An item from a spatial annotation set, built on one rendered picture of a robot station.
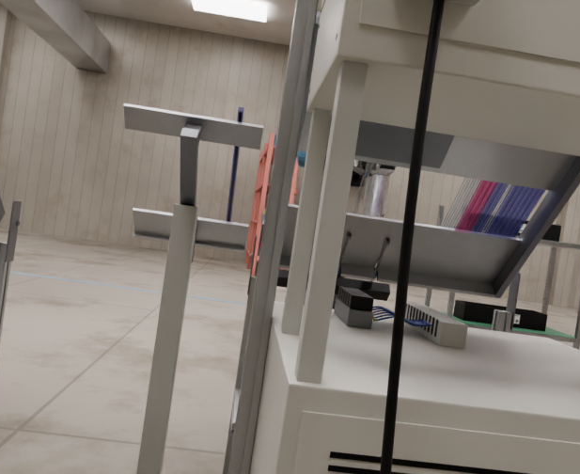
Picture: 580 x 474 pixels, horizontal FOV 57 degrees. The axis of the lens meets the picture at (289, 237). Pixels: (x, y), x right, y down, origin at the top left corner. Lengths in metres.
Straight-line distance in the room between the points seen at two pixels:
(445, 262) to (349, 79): 1.04
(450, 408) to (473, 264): 0.99
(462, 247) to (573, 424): 0.89
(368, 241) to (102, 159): 9.46
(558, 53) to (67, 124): 10.56
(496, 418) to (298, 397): 0.24
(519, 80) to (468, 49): 0.07
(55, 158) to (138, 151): 1.52
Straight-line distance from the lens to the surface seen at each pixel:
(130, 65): 10.97
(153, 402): 1.52
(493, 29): 0.71
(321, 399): 0.66
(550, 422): 0.76
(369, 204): 2.03
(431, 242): 1.55
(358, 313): 1.08
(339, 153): 0.64
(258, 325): 1.05
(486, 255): 1.63
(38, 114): 11.25
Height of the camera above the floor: 0.80
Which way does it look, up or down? 1 degrees down
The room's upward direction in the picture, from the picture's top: 8 degrees clockwise
